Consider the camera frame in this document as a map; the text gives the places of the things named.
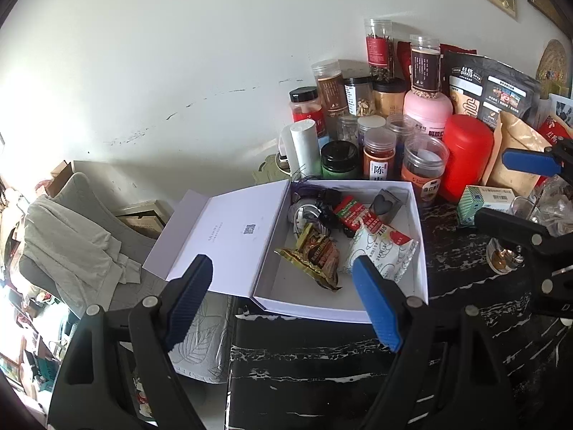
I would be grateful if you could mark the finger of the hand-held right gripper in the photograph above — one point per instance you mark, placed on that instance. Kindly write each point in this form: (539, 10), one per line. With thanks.
(510, 228)
(528, 162)

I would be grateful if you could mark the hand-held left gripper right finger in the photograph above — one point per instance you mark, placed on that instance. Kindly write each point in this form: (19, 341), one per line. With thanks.
(376, 300)

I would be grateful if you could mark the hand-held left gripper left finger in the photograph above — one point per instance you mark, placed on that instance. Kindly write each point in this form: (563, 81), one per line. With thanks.
(190, 300)

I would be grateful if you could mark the white leaf-print packet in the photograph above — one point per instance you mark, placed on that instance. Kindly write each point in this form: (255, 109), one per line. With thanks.
(387, 255)

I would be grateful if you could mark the white cardboard box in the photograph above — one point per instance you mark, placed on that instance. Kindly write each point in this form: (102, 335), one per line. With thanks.
(232, 242)

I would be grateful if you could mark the brown green snack packet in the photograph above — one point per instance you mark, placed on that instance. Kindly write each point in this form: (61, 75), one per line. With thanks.
(315, 255)

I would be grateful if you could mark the red snack packet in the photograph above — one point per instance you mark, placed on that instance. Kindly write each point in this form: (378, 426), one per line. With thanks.
(360, 216)

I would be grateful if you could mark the small metal tin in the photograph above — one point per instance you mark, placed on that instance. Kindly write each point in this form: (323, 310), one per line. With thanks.
(387, 206)

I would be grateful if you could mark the kraft paper bag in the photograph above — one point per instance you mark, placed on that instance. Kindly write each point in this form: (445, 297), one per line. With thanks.
(515, 139)

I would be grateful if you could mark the gold spoon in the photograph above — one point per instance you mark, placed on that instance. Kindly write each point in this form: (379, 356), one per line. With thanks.
(503, 257)

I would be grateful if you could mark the glass mug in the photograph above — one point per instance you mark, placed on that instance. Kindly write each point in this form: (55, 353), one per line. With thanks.
(537, 210)

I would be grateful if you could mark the teal white medicine box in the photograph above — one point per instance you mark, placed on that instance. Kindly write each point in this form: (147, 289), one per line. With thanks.
(483, 201)

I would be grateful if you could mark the red printed packet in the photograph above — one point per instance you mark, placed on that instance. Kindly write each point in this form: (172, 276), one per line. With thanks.
(557, 132)

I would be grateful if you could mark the clear plastic bag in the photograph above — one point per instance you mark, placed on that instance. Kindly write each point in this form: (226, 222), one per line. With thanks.
(557, 206)

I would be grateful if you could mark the red canister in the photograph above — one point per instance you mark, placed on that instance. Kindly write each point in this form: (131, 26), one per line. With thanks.
(468, 156)

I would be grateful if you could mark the white printed paper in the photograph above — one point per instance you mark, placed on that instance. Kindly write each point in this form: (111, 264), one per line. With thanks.
(563, 107)

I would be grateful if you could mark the black stand-up pouch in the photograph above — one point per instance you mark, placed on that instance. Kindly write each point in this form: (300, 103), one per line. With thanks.
(492, 89)

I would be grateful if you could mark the woven round ornament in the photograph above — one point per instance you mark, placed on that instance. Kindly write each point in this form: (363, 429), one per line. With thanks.
(553, 69)

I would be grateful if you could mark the clear jar orange label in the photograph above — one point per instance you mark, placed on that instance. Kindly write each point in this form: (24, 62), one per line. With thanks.
(423, 170)

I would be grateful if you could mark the pink jar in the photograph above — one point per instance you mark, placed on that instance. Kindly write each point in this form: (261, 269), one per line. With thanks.
(427, 114)

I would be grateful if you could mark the white cloth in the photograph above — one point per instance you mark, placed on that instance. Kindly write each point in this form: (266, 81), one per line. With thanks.
(71, 251)

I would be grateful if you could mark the red bag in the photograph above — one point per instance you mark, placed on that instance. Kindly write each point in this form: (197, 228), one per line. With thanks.
(456, 53)

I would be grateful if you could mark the grey chair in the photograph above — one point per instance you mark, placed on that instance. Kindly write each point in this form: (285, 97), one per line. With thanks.
(89, 215)

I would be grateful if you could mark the tall jar dark label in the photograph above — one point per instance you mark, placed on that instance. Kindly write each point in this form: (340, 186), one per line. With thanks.
(425, 67)

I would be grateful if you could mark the clear jar red contents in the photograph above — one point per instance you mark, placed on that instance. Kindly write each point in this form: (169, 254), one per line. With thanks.
(379, 156)

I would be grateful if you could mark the dark green jar black lid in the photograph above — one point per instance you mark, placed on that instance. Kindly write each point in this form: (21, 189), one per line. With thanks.
(340, 161)

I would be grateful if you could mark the pale green cloth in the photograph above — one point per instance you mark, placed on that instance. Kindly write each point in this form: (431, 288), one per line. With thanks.
(266, 170)

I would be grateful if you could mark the yellow jar black lid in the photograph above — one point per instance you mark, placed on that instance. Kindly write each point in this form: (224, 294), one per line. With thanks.
(389, 98)

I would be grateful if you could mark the small clear jar white lid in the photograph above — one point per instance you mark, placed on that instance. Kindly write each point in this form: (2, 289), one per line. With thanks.
(371, 127)

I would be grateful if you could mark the white roll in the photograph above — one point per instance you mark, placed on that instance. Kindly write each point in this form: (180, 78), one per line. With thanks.
(305, 148)

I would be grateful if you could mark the black lid jar white label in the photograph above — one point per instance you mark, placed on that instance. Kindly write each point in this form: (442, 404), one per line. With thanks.
(358, 96)

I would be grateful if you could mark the tall tube jar red label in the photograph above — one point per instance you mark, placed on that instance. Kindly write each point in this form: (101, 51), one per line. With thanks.
(378, 49)

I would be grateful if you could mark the red spice jar black lid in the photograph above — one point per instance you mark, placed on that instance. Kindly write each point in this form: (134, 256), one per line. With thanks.
(306, 107)

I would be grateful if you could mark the clear jar brown label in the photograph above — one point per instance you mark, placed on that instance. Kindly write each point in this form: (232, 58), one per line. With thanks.
(330, 89)

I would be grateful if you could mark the wooden frame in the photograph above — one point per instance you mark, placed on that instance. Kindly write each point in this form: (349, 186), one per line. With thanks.
(143, 221)

